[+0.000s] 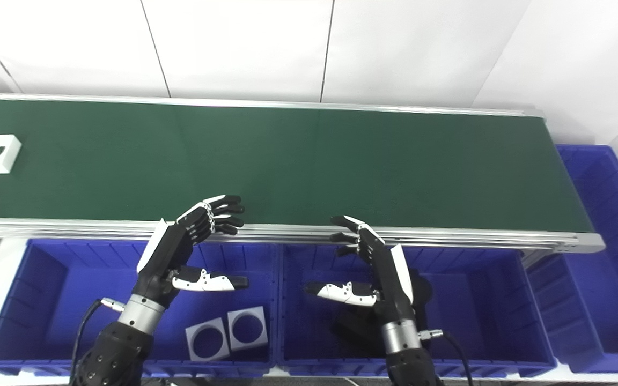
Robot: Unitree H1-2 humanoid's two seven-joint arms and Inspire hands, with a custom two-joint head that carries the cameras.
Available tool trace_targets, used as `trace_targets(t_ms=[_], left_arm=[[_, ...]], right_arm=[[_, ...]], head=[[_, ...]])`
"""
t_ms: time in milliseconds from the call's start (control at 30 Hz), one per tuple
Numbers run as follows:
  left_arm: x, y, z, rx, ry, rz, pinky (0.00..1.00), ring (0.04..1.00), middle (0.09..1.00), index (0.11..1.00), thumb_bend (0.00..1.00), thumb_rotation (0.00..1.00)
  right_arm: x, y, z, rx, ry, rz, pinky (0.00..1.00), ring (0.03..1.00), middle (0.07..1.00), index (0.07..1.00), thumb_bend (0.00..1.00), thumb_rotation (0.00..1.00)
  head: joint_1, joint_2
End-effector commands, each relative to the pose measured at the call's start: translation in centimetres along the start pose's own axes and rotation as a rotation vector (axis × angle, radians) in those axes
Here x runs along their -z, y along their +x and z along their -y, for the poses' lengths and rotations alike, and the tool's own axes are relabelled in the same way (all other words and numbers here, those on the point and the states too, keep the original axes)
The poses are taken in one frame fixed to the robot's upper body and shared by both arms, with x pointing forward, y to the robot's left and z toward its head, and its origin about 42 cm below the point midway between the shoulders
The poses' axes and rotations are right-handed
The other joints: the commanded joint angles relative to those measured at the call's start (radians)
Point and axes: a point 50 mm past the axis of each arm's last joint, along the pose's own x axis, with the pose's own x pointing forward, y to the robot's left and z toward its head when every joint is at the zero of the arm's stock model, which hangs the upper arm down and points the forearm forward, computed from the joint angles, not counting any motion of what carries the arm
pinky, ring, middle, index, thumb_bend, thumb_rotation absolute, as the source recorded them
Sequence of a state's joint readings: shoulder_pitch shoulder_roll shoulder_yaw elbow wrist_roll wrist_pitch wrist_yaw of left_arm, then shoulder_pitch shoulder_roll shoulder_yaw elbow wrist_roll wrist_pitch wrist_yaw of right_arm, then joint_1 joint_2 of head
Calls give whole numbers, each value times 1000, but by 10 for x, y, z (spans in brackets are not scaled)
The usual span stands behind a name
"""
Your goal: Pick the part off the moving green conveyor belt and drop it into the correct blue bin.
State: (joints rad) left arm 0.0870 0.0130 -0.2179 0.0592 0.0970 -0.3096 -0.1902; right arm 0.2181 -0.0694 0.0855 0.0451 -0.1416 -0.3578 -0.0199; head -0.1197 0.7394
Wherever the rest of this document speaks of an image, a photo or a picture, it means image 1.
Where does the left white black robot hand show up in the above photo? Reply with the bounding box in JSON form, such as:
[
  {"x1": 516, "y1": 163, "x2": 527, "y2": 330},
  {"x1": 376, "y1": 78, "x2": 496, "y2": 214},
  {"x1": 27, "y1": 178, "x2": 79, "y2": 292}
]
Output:
[{"x1": 131, "y1": 195, "x2": 249, "y2": 309}]

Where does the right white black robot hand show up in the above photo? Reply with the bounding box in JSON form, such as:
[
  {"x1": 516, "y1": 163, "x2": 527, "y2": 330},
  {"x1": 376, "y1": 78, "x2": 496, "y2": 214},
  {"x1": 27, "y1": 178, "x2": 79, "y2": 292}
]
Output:
[{"x1": 304, "y1": 215, "x2": 417, "y2": 325}]

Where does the black part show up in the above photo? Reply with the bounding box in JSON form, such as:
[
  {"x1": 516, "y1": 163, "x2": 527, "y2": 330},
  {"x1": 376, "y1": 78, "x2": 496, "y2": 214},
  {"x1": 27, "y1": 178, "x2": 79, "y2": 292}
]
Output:
[{"x1": 330, "y1": 268, "x2": 434, "y2": 355}]

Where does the green conveyor belt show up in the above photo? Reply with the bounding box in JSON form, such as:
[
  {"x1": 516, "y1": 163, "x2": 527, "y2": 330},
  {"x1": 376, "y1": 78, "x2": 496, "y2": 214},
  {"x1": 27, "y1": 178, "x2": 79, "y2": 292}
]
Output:
[
  {"x1": 0, "y1": 98, "x2": 595, "y2": 234},
  {"x1": 0, "y1": 92, "x2": 606, "y2": 269}
]

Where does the blue plastic bin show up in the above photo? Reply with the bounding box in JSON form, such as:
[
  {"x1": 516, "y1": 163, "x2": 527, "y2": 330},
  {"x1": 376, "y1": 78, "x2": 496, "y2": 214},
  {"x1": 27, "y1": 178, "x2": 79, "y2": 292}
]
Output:
[
  {"x1": 526, "y1": 144, "x2": 618, "y2": 374},
  {"x1": 274, "y1": 244, "x2": 559, "y2": 378},
  {"x1": 0, "y1": 239, "x2": 280, "y2": 378}
]

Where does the white square part round hole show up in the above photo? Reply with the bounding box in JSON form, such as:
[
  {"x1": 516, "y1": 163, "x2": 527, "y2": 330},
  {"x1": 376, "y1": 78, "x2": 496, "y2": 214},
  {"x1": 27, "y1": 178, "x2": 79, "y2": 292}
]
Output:
[
  {"x1": 227, "y1": 306, "x2": 269, "y2": 352},
  {"x1": 185, "y1": 317, "x2": 231, "y2": 361}
]

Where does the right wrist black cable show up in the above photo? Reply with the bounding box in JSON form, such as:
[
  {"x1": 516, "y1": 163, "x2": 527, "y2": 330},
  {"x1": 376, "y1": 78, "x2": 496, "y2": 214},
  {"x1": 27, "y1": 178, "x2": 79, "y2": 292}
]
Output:
[{"x1": 419, "y1": 328, "x2": 475, "y2": 386}]

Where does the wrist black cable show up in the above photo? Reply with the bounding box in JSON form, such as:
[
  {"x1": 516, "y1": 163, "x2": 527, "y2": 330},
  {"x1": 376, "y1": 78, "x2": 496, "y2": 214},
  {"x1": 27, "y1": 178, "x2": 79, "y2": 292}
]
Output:
[
  {"x1": 70, "y1": 298, "x2": 126, "y2": 376},
  {"x1": 419, "y1": 328, "x2": 475, "y2": 386}
]

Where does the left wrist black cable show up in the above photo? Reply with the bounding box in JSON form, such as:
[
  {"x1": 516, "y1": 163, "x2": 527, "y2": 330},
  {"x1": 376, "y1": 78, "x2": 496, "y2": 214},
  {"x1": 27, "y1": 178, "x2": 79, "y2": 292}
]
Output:
[{"x1": 70, "y1": 298, "x2": 126, "y2": 376}]

